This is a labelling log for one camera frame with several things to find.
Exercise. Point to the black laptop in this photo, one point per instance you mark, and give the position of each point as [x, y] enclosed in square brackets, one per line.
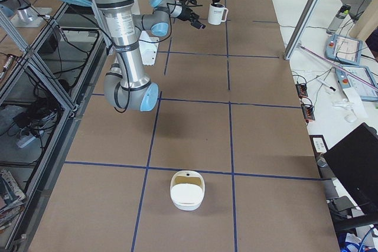
[353, 161]

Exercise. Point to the aluminium frame post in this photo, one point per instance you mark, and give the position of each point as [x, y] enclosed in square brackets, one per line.
[300, 28]

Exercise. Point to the upper red circuit board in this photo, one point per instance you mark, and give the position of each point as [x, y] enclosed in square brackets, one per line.
[301, 89]

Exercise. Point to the white lidded container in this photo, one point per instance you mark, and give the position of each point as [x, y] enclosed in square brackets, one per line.
[187, 190]

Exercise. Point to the white computer mouse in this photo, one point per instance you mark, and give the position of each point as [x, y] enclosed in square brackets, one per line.
[350, 118]

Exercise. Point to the white power strip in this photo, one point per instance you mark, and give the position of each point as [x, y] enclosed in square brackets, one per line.
[25, 140]

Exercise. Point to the white ceramic mug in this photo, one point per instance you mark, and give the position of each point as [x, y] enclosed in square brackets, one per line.
[217, 14]

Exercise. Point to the lower teach pendant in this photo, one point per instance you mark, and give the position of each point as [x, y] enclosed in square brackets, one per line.
[348, 78]

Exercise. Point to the red circuit board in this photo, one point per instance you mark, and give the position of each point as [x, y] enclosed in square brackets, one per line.
[308, 112]
[301, 89]

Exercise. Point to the teach pendant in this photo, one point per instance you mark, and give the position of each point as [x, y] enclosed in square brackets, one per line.
[344, 49]
[348, 78]

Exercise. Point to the upper teach pendant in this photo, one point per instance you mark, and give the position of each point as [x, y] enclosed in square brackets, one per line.
[344, 49]

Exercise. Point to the lower red circuit board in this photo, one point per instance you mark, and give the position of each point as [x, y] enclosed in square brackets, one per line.
[308, 112]

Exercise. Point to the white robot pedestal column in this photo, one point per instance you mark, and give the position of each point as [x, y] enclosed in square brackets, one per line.
[148, 47]

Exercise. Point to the stack of magazines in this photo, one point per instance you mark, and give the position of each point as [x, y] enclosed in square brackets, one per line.
[12, 198]

